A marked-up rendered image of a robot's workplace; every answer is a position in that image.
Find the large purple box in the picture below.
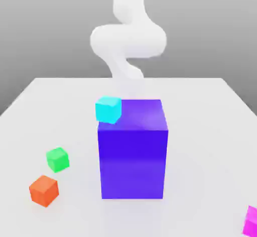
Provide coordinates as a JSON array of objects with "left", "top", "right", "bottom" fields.
[{"left": 97, "top": 99, "right": 169, "bottom": 200}]

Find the small magenta cube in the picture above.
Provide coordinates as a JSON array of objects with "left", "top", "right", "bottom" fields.
[{"left": 242, "top": 205, "right": 257, "bottom": 237}]

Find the small green cube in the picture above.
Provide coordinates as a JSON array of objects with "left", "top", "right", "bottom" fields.
[{"left": 46, "top": 147, "right": 70, "bottom": 173}]

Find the small cyan cube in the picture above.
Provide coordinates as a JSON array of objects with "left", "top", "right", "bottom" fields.
[{"left": 95, "top": 96, "right": 122, "bottom": 125}]

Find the small orange cube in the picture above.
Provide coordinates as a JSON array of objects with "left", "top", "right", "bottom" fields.
[{"left": 29, "top": 174, "right": 60, "bottom": 208}]

